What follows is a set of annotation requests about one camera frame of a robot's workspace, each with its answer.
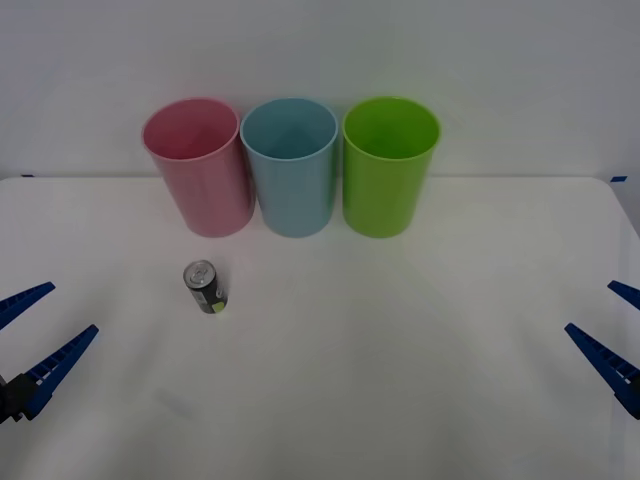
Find green plastic waste bin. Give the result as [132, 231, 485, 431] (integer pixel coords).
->
[341, 95, 443, 239]

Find pink plastic waste bin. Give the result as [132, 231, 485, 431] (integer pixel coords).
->
[141, 97, 256, 239]

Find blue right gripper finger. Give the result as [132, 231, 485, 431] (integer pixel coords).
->
[564, 323, 640, 420]
[607, 280, 640, 307]

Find black drink can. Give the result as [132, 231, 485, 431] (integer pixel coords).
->
[182, 259, 230, 316]

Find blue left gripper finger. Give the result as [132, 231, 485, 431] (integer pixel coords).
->
[0, 282, 56, 331]
[14, 324, 100, 422]

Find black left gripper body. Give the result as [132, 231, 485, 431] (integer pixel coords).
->
[0, 377, 22, 426]

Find pale blue plastic waste bin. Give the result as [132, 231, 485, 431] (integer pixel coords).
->
[239, 97, 340, 239]

